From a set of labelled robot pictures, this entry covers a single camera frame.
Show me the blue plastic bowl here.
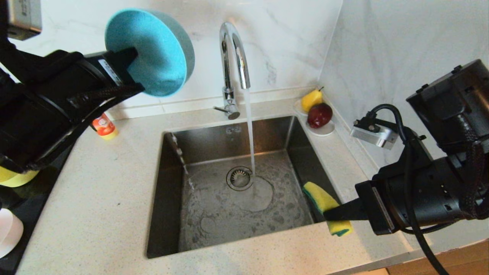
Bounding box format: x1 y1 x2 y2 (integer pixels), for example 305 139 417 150
105 8 195 97

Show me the yellow fish-shaped sponge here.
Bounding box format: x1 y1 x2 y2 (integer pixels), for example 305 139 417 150
304 181 354 237

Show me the orange yellow dish soap bottle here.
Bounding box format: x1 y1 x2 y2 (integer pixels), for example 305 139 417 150
92 113 119 140

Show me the yellow plastic bowl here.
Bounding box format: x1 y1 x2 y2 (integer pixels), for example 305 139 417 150
0 166 40 188

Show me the pink plastic bowl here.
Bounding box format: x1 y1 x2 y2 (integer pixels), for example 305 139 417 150
0 208 24 258

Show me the stainless steel sink basin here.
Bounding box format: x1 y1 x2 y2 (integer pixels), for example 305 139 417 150
146 116 346 259

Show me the black braided left arm sleeve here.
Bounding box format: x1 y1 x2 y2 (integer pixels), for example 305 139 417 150
67 83 146 111

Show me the black braided arm sleeve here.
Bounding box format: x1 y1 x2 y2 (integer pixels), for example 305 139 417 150
67 83 146 111
401 115 489 234

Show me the black braided right arm sleeve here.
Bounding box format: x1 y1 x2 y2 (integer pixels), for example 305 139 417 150
401 115 489 234

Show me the small white dish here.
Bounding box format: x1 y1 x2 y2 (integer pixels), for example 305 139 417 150
294 99 336 137

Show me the black induction cooktop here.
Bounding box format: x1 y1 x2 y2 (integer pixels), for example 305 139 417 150
0 145 75 275

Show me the dark red apple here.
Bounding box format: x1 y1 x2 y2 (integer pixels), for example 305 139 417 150
308 103 333 129

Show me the chrome gooseneck faucet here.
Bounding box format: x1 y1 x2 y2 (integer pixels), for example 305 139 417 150
212 21 251 120

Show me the round metal drain strainer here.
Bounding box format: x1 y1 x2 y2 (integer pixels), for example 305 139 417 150
226 166 254 191

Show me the yellow pear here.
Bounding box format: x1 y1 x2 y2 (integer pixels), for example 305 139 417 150
301 87 324 113

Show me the clear running water stream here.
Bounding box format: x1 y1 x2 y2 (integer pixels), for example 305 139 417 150
244 89 257 184

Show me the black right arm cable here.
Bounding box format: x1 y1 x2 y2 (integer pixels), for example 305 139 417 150
367 104 449 275

